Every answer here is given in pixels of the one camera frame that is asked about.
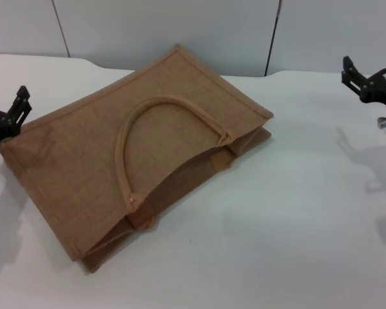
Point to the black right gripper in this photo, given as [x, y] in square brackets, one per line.
[382, 88]

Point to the brown woven jute handbag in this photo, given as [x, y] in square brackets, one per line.
[83, 151]

